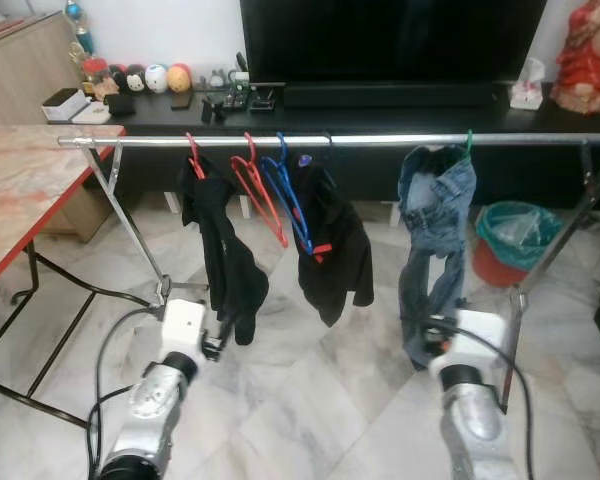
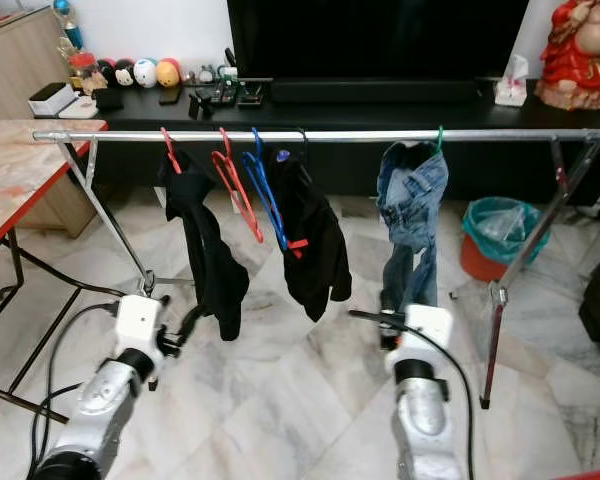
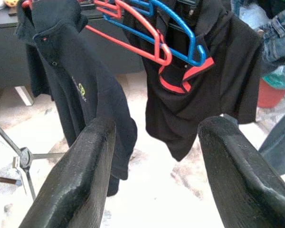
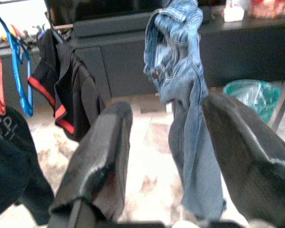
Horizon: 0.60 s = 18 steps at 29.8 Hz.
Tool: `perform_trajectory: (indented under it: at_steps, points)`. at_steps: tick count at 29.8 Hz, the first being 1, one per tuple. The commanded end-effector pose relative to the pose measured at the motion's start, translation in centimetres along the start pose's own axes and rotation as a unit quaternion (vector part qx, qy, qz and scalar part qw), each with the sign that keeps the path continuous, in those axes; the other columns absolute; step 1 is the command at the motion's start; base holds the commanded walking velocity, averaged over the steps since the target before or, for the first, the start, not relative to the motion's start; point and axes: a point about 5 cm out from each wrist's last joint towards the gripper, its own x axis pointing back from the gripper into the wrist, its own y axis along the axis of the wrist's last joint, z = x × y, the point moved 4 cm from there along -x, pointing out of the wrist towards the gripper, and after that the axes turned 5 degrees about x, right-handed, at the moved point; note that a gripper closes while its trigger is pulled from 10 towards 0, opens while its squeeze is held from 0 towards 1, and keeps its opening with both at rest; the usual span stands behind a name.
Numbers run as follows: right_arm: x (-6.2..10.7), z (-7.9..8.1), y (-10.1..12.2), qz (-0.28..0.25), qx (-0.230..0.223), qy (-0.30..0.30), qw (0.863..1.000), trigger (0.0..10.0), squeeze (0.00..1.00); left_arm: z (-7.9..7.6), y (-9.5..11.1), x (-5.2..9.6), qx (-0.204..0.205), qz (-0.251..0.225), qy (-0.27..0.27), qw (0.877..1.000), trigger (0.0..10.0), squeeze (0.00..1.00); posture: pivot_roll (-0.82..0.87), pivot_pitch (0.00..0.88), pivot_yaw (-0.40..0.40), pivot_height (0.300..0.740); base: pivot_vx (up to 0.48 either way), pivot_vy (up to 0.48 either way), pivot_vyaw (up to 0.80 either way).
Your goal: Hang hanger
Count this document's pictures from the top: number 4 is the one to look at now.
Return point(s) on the black shorts red trim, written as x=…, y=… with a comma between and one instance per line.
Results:
x=80, y=95

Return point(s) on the black TV cabinet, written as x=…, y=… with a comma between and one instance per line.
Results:
x=133, y=66

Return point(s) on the black soundbar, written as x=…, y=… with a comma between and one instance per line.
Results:
x=109, y=26

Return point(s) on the white tissue box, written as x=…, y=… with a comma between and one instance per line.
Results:
x=234, y=14

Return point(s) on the black flat television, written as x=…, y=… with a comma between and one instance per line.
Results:
x=97, y=9

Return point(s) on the orange bin green bag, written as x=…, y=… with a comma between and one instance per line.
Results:
x=251, y=99

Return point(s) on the silver tripod rack stand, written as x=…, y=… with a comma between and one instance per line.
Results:
x=283, y=99

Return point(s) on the dark navy printed t-shirt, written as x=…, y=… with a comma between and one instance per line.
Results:
x=9, y=154

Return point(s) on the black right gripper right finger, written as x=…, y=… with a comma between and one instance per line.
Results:
x=251, y=166

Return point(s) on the blue denim jeans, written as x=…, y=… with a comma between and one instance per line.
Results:
x=180, y=71

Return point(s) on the blue plastic hanger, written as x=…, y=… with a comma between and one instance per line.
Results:
x=15, y=66

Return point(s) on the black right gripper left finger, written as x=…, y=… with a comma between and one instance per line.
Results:
x=104, y=154

